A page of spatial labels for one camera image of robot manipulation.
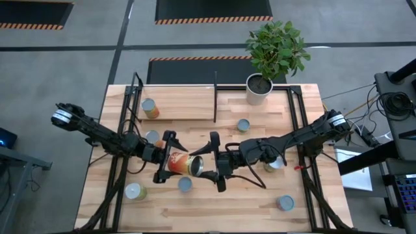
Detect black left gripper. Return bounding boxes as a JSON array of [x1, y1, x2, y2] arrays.
[[142, 130, 189, 184]]

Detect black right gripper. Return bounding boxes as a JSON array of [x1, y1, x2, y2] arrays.
[[189, 131, 243, 192]]

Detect small orange patterned can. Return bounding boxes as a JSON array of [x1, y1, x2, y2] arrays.
[[177, 176, 193, 193]]

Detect tall green can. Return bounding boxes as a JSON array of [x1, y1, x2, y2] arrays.
[[263, 155, 284, 174], [123, 182, 148, 202]]

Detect black hazard-striped floor mat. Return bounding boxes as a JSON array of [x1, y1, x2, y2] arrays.
[[154, 0, 274, 26], [146, 55, 287, 85], [0, 1, 75, 31]]

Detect green plant in white pot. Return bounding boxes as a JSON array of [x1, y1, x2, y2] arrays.
[[245, 19, 311, 107]]

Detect white paper sheet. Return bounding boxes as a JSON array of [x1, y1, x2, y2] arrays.
[[334, 148, 374, 192]]

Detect grey side table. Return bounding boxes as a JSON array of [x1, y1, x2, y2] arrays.
[[0, 146, 53, 234]]

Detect black stand beam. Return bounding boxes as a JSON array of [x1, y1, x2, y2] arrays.
[[337, 140, 400, 176]]

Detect black power adapter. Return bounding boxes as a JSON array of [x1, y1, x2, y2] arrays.
[[357, 125, 374, 147]]

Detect black box with blue light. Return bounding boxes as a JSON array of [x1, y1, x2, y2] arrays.
[[0, 127, 18, 150]]

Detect grey equipment cart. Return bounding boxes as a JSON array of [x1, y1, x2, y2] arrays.
[[373, 71, 416, 234]]

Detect black backlit keyboard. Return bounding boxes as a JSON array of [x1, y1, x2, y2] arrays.
[[393, 173, 416, 215]]

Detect black pole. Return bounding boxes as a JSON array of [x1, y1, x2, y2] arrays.
[[388, 58, 416, 84]]

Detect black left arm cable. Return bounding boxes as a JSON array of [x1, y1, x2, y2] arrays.
[[117, 119, 149, 175]]

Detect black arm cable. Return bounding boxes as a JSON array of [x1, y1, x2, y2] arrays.
[[117, 119, 149, 175], [224, 142, 287, 190]]

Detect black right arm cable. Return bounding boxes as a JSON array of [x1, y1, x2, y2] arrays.
[[224, 142, 287, 190]]

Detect black shelf end bracket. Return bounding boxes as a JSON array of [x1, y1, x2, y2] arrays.
[[213, 70, 218, 124], [124, 71, 144, 124]]

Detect black cable bundle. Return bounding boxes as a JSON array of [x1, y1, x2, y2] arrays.
[[300, 168, 354, 232], [76, 175, 127, 232]]

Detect black aluminium table frame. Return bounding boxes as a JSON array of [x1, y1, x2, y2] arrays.
[[97, 84, 329, 233]]

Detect yellow floor cable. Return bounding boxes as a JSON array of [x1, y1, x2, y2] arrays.
[[343, 103, 380, 118]]

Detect coiled black cable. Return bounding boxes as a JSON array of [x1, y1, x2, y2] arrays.
[[376, 92, 415, 118]]

